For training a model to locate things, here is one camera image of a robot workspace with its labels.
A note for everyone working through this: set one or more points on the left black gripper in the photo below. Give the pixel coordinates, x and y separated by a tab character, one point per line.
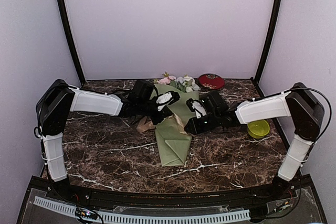
166	112

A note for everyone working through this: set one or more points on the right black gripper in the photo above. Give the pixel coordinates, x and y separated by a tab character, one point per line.
195	129

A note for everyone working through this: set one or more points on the tan ribbon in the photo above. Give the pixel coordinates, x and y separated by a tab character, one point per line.
145	125

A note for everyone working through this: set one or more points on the green and pink wrapping paper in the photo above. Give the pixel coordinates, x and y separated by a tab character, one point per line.
173	142

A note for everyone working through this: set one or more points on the pink rose fake flower stem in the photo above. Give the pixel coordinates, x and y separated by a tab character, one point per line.
166	80

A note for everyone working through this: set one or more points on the white fake flower stem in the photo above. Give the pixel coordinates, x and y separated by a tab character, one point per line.
187	84

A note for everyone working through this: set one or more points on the lime green plastic bowl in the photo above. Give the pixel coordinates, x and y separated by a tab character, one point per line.
258	129

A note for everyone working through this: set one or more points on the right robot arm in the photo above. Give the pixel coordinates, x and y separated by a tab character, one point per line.
299	103

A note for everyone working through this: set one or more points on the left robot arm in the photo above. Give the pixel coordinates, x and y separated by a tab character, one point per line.
60	99

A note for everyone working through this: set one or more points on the red floral plate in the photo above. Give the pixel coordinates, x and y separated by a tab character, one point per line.
211	81

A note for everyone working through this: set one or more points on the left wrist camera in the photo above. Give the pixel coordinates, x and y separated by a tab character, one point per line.
166	99

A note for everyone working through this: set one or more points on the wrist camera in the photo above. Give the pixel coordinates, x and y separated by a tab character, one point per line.
197	107
166	99

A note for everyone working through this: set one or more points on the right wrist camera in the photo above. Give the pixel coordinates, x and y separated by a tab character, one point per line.
197	107

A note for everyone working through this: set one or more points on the black front table rail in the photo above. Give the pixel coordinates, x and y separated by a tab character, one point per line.
108	199

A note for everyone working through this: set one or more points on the white slotted cable duct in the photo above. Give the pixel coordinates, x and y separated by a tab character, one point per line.
142	215

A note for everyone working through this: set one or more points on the left black frame post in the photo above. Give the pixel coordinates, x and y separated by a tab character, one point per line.
70	41

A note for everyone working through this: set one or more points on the black frame post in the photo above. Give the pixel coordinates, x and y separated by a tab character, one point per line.
268	40
70	41

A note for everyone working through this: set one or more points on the right black frame post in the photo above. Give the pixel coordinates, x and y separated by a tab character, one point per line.
268	40

